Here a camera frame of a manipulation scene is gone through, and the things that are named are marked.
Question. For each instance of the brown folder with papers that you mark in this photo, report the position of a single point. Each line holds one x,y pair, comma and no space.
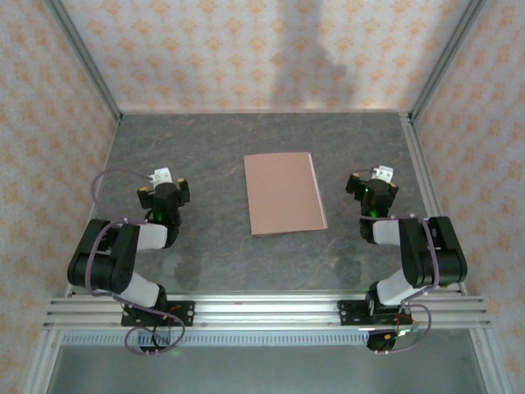
283,193

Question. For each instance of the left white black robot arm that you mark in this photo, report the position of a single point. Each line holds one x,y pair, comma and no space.
106,267

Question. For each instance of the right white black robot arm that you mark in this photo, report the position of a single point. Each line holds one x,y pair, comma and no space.
430,254

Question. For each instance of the aluminium side rail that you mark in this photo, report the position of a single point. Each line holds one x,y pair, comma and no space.
430,197
94,205

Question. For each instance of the black connector block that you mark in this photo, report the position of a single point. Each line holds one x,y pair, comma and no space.
156,351
377,342

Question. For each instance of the grey metal panel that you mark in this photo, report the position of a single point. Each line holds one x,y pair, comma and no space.
266,369

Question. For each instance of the thin aluminium frame rail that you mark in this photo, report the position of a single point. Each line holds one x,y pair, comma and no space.
262,111

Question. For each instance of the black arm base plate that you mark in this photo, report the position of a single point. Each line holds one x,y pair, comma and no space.
348,312
184,312

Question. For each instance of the aluminium frame corner post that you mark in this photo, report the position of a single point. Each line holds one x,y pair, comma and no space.
82,53
447,53

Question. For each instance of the wide aluminium mounting rail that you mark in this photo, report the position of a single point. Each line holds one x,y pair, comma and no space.
266,312

